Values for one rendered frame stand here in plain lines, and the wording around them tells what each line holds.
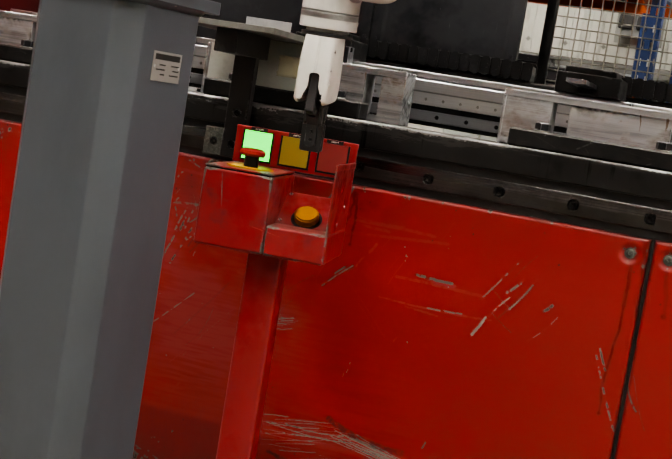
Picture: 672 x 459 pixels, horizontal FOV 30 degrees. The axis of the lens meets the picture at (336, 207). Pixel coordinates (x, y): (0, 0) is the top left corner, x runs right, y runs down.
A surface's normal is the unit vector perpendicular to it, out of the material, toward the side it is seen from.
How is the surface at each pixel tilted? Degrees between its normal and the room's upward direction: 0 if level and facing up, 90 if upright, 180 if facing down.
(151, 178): 90
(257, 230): 90
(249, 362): 90
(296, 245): 90
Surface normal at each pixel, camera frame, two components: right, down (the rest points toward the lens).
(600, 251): -0.33, 0.03
